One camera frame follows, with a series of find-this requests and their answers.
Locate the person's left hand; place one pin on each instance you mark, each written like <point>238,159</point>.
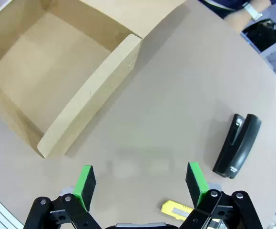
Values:
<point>236,22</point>

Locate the grey bin with black contents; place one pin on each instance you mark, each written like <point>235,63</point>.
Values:
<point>264,33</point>

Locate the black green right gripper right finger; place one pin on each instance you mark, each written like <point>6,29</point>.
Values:
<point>196,183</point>

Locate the black stapler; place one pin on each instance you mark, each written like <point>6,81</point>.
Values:
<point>240,148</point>

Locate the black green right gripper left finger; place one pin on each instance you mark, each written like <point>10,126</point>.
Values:
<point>83,190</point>

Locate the person in purple jacket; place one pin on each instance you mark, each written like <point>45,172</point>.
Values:
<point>218,3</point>

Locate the person's left forearm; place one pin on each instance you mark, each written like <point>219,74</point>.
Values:
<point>262,3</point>

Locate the silver wristwatch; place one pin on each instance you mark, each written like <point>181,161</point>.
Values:
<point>253,10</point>

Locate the brown cardboard box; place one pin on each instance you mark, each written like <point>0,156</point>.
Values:
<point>44,71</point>

